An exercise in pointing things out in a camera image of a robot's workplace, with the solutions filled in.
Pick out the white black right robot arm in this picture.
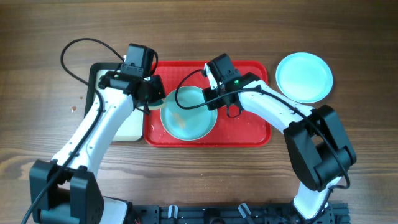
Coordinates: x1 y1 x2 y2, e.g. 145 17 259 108
203 72 357 223

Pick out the mint green plate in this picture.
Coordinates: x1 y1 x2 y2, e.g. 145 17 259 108
160 86 218 141

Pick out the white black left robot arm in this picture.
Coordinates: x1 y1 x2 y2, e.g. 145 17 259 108
26 71 165 223

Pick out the red plastic tray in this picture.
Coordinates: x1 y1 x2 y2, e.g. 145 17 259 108
144 60 272 147

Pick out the black metal water tray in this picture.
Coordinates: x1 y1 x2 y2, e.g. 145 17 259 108
84 63 144 141

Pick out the green yellow sponge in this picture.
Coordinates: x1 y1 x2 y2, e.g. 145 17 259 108
147 99 166 110

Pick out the light blue plate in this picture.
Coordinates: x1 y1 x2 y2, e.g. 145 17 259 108
275 52 334 104

